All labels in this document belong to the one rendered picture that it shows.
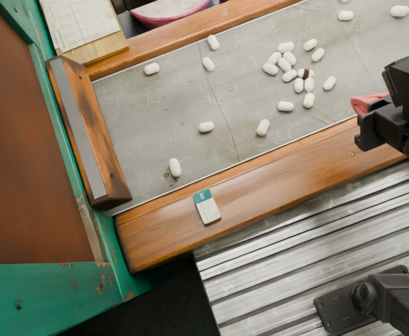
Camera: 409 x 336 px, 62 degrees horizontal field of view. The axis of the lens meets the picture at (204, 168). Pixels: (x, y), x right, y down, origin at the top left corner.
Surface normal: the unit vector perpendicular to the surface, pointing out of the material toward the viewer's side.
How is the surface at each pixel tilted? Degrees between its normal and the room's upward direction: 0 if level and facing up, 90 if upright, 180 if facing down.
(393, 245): 0
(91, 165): 0
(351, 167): 0
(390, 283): 65
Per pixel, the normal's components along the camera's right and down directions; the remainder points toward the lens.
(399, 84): -0.92, 0.38
